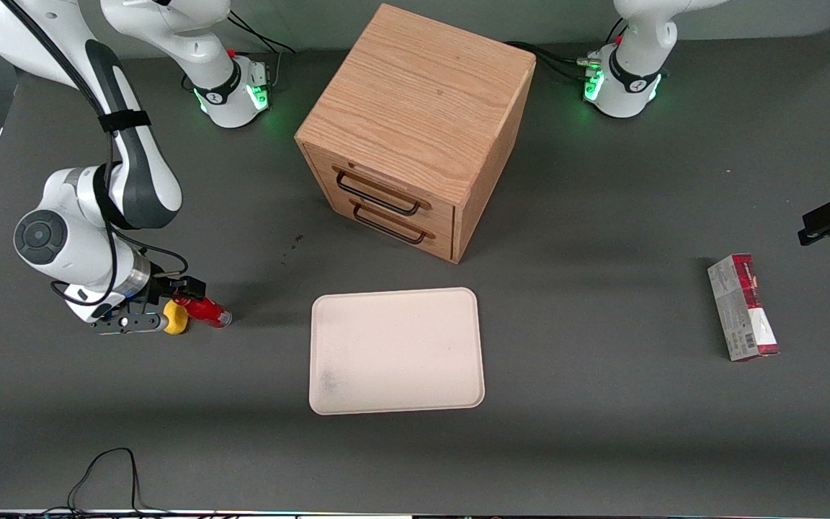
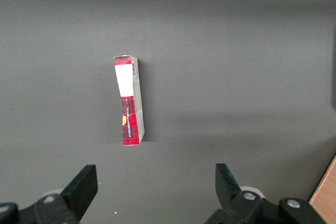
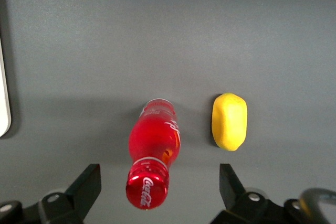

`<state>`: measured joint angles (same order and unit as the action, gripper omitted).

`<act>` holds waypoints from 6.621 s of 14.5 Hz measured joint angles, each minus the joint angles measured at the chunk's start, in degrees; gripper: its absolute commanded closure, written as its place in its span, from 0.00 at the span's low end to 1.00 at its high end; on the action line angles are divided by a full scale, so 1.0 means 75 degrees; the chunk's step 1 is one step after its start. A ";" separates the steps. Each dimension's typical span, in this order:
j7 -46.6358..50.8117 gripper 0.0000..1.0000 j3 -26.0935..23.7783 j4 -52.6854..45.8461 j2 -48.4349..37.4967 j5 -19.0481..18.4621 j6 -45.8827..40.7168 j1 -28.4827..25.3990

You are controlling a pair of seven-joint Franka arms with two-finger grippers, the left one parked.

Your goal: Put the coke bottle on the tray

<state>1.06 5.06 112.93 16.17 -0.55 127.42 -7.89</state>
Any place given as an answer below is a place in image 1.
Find small red coke bottle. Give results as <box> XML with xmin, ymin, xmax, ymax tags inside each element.
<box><xmin>174</xmin><ymin>294</ymin><xmax>233</xmax><ymax>329</ymax></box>

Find black left arm base cables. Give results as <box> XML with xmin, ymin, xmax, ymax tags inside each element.
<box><xmin>505</xmin><ymin>18</ymin><xmax>630</xmax><ymax>84</ymax></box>

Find black cable along right arm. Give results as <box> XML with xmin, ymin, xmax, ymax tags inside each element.
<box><xmin>17</xmin><ymin>0</ymin><xmax>189</xmax><ymax>307</ymax></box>

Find yellow sponge toy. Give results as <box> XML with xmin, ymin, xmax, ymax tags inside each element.
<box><xmin>163</xmin><ymin>301</ymin><xmax>189</xmax><ymax>335</ymax></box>

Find black arm base cables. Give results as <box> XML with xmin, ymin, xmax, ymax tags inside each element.
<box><xmin>505</xmin><ymin>18</ymin><xmax>630</xmax><ymax>84</ymax></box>
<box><xmin>222</xmin><ymin>14</ymin><xmax>298</xmax><ymax>91</ymax></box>

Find black right arm base cables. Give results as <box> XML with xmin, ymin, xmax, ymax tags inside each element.
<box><xmin>222</xmin><ymin>14</ymin><xmax>298</xmax><ymax>91</ymax></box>

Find black wire drawer handle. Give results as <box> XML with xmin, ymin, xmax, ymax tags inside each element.
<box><xmin>352</xmin><ymin>204</ymin><xmax>428</xmax><ymax>245</ymax></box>
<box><xmin>335</xmin><ymin>170</ymin><xmax>421</xmax><ymax>217</ymax></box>

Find red and grey carton box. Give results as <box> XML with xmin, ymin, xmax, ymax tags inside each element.
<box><xmin>707</xmin><ymin>253</ymin><xmax>781</xmax><ymax>363</ymax></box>

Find beige rectangular tray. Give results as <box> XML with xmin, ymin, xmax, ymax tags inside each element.
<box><xmin>308</xmin><ymin>287</ymin><xmax>486</xmax><ymax>417</ymax></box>

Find thin black table cable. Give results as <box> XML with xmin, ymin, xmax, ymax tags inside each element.
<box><xmin>40</xmin><ymin>447</ymin><xmax>171</xmax><ymax>517</ymax></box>

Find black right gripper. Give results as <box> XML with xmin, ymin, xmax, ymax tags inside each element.
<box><xmin>141</xmin><ymin>272</ymin><xmax>208</xmax><ymax>314</ymax></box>

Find wooden two-drawer cabinet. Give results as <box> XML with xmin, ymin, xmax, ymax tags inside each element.
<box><xmin>294</xmin><ymin>3</ymin><xmax>537</xmax><ymax>265</ymax></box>

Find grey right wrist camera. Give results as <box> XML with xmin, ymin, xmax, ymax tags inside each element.
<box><xmin>89</xmin><ymin>313</ymin><xmax>169</xmax><ymax>336</ymax></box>

